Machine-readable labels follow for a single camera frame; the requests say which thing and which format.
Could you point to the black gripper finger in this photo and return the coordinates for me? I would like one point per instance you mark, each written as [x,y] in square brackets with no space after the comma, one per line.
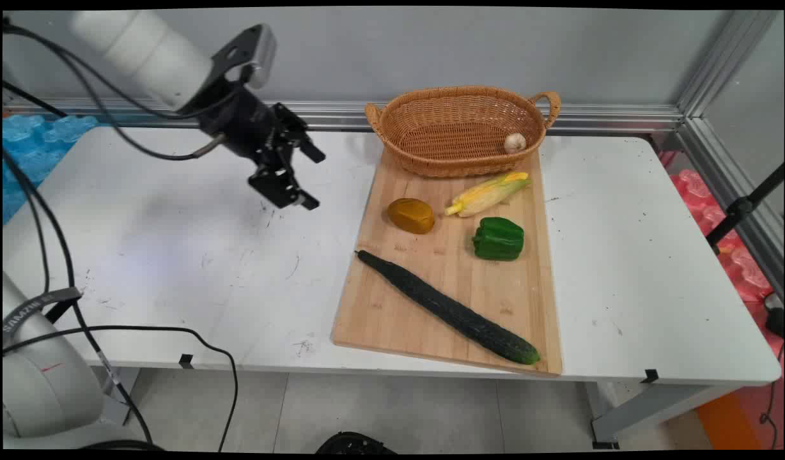
[303,137]
[280,188]

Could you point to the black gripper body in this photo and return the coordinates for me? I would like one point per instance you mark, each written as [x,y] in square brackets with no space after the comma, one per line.
[245,124]

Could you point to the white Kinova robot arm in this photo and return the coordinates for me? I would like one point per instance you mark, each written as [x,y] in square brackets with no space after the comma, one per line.
[143,54]

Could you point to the woven wicker basket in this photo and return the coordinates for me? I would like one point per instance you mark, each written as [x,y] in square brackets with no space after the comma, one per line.
[456,164]

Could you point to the bamboo cutting board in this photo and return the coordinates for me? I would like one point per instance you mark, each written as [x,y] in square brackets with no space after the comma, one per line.
[380,319]

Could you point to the yellow corn cob with husk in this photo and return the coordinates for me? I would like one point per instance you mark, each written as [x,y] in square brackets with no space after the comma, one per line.
[485,197]

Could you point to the black tape piece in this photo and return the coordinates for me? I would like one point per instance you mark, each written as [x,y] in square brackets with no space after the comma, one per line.
[186,361]
[650,376]

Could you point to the long dark green cucumber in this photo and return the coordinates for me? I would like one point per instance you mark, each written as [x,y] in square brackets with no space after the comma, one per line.
[450,311]

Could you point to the blue foam mat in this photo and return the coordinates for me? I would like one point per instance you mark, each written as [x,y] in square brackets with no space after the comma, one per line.
[38,150]

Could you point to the white garlic bulb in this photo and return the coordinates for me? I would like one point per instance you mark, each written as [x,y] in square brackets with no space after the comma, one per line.
[514,142]

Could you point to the green bell pepper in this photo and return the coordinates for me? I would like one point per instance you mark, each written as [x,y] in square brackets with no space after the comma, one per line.
[498,239]

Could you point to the grey table leg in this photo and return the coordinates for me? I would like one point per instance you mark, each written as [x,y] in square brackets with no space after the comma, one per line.
[654,409]
[121,396]

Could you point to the black round floor object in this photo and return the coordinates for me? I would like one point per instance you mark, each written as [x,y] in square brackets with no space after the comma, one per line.
[354,443]

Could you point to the black tripod stand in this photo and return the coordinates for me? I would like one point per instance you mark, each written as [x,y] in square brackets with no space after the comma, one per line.
[741,207]

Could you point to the red foam mat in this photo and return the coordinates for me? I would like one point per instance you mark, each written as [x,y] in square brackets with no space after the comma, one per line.
[747,271]

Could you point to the small black device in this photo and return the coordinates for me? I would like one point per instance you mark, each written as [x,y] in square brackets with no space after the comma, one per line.
[775,316]

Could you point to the orange floor tape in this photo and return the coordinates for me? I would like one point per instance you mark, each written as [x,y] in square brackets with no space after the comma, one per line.
[728,425]

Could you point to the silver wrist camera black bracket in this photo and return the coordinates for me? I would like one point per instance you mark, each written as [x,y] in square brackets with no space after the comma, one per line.
[261,51]

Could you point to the aluminium frame rail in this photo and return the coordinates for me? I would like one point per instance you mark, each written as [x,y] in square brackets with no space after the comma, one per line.
[495,117]
[731,182]

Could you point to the aluminium frame post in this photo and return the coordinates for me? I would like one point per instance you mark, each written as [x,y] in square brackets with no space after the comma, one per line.
[725,61]

